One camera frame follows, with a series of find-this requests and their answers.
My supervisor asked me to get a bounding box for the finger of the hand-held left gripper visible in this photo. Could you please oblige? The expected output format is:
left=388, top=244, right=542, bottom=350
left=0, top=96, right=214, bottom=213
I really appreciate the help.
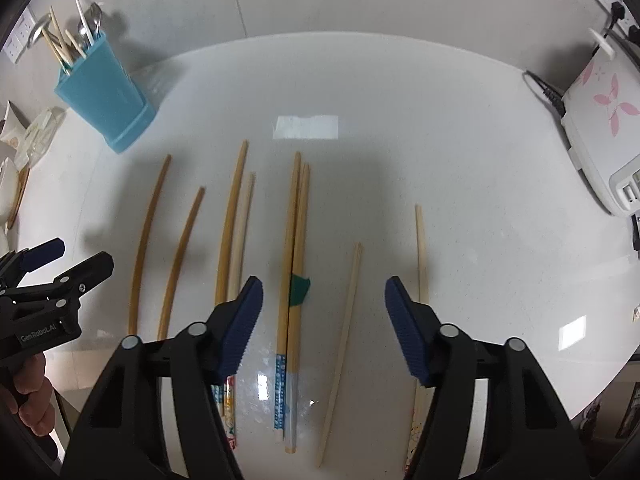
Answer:
left=0, top=251, right=115, bottom=307
left=0, top=238, right=66, bottom=286

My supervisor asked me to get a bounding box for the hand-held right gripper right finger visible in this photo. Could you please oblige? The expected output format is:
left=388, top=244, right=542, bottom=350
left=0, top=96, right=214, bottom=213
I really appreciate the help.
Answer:
left=384, top=275, right=591, bottom=480

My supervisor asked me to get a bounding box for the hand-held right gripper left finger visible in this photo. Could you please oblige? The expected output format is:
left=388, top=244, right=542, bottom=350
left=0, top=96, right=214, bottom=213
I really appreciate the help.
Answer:
left=60, top=275, right=264, bottom=480

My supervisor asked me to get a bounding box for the plain pale wooden chopstick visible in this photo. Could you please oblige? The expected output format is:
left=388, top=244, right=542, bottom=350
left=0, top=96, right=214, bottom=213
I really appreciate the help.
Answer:
left=316, top=242, right=363, bottom=468

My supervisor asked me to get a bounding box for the plain brown wooden chopstick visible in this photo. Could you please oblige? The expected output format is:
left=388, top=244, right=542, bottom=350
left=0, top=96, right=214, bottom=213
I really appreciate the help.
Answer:
left=157, top=186, right=206, bottom=342
left=128, top=154, right=172, bottom=337

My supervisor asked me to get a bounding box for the brown chopstick blue patterned end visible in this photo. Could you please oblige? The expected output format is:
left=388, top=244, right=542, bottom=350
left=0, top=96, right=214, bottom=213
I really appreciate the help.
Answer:
left=273, top=151, right=302, bottom=443
left=212, top=140, right=249, bottom=416

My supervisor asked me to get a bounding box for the blue utensil holder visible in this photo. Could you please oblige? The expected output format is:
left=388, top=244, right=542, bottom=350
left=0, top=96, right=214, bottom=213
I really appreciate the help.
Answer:
left=54, top=30, right=157, bottom=155

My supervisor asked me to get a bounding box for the person's left hand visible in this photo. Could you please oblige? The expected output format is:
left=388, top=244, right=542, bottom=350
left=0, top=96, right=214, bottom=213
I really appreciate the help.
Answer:
left=10, top=352, right=56, bottom=436

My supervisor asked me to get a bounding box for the green tape piece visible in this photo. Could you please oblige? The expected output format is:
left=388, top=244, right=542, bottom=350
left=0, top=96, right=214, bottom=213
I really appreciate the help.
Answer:
left=289, top=274, right=312, bottom=308

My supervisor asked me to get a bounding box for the round wooden coaster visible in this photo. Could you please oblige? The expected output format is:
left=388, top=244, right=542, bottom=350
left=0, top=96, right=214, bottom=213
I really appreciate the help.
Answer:
left=7, top=167, right=31, bottom=228

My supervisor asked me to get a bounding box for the brown chopstick pale blue end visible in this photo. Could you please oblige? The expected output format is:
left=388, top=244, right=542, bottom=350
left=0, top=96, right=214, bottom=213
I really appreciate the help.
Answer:
left=284, top=161, right=311, bottom=456

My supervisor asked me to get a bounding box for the pale chopstick colourful printed end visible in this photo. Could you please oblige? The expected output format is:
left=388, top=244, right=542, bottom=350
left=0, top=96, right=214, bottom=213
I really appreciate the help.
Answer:
left=407, top=204, right=430, bottom=466
left=222, top=171, right=257, bottom=451

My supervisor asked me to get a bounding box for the glass container green lid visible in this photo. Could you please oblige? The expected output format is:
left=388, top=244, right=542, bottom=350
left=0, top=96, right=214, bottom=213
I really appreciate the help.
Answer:
left=14, top=107, right=66, bottom=171

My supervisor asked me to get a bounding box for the steel ladle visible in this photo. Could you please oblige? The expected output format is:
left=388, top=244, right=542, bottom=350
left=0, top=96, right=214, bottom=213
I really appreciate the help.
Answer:
left=26, top=16, right=52, bottom=47

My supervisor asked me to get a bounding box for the white plastic utensil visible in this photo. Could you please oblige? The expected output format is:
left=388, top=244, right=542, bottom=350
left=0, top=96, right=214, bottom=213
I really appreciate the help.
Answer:
left=71, top=0, right=96, bottom=46

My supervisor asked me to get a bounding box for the white rice cooker pink flower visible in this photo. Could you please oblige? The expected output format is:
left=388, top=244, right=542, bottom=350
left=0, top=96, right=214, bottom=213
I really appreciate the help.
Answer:
left=559, top=27, right=640, bottom=218

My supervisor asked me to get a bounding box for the black rice cooker power cable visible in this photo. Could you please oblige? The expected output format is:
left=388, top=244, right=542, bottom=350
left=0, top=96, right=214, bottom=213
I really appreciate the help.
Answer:
left=522, top=71, right=568, bottom=116

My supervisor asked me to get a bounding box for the black plug with cable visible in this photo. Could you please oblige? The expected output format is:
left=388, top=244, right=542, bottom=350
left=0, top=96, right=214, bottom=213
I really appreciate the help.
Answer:
left=602, top=2, right=627, bottom=38

